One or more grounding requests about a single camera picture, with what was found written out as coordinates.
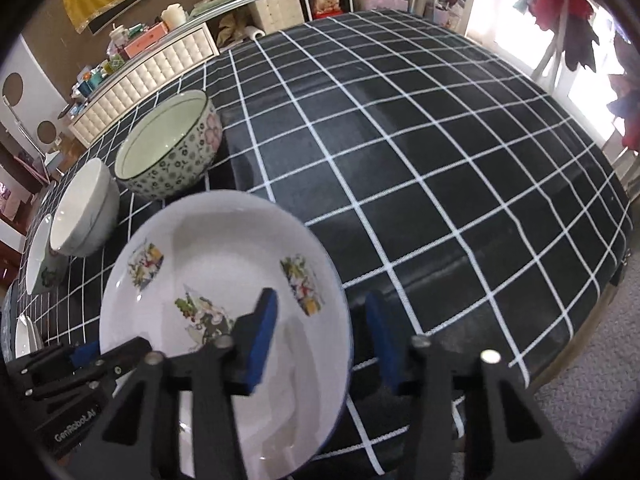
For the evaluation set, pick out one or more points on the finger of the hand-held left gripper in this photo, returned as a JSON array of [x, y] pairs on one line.
[[50, 362], [125, 355]]

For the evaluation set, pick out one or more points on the floral print box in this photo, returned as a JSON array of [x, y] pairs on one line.
[[327, 1]]

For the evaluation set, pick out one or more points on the pink box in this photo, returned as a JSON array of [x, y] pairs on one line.
[[145, 40]]

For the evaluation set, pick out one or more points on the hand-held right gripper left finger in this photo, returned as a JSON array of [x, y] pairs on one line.
[[261, 340]]

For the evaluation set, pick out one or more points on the large white floral print plate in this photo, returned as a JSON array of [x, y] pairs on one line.
[[215, 260]]

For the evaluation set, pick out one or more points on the white tufted storage box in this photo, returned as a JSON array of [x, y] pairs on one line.
[[272, 12]]

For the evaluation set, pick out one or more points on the pink bag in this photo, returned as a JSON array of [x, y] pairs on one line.
[[385, 2]]

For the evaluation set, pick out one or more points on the white paper roll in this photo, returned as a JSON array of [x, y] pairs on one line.
[[254, 33]]

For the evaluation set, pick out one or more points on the small white plate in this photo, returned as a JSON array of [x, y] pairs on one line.
[[25, 337]]

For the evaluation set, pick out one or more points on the floral patterned ceramic bowl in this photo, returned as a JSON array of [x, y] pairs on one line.
[[160, 145]]

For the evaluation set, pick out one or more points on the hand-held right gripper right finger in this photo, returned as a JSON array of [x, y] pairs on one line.
[[382, 345]]

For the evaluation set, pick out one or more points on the dark red hanging garment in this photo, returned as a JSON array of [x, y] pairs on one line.
[[627, 105]]

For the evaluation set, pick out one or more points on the plain white bowl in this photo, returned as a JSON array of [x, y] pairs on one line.
[[95, 220]]

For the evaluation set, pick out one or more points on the white tufted cabinet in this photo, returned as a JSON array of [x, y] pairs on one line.
[[150, 70]]

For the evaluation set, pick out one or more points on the black white checked tablecloth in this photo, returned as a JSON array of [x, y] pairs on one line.
[[400, 160]]

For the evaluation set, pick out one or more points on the small green print bowl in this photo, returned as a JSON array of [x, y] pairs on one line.
[[37, 260]]

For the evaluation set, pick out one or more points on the green tray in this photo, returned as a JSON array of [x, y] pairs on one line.
[[215, 3]]

